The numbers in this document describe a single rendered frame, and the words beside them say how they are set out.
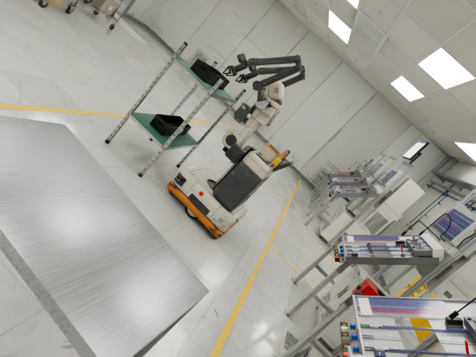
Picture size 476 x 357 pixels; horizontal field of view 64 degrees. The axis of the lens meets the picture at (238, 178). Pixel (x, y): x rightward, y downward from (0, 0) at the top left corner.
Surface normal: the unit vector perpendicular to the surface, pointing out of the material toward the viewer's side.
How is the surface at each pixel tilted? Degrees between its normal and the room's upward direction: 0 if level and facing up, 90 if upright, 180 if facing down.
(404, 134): 90
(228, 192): 90
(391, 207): 90
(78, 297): 0
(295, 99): 90
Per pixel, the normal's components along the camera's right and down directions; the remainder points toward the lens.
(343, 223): -0.22, 0.12
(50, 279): 0.67, -0.70
